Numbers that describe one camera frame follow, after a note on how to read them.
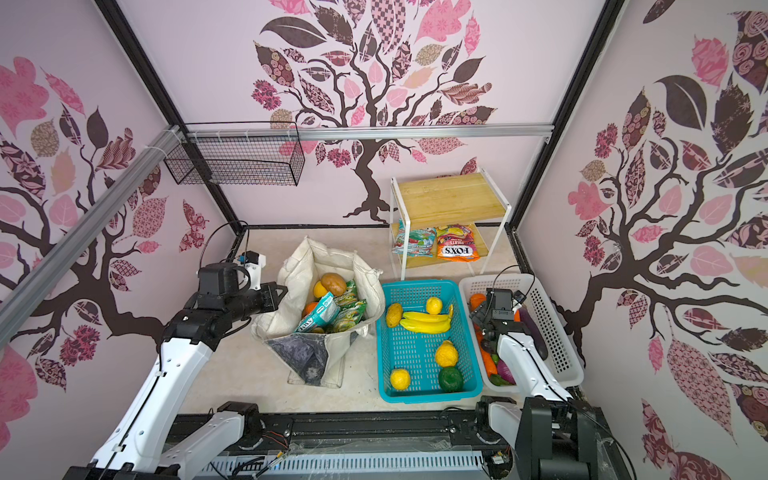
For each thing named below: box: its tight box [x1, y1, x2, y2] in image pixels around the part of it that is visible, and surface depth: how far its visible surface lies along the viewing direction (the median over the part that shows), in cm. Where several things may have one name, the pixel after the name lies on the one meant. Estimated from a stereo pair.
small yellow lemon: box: [426, 296, 443, 315], surface depth 94 cm
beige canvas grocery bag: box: [251, 236, 385, 388], surface depth 79 cm
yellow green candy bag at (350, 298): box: [339, 280, 359, 308], surface depth 92 cm
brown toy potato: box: [321, 272, 347, 297], surface depth 92 cm
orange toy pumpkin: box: [469, 293, 487, 312], surface depth 94 cm
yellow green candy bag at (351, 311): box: [334, 292, 367, 331], surface depth 81 cm
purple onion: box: [497, 359, 517, 385], surface depth 80 cm
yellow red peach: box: [314, 281, 327, 298], surface depth 94 cm
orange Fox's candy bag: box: [436, 224, 480, 262], surface depth 93 cm
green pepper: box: [438, 366, 464, 393], surface depth 79 cm
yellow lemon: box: [390, 368, 411, 391], surface depth 80 cm
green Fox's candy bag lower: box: [392, 219, 437, 257], surface depth 92 cm
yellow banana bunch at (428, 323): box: [400, 304, 454, 334], surface depth 91 cm
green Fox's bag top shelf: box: [294, 291, 340, 333], surface depth 77 cm
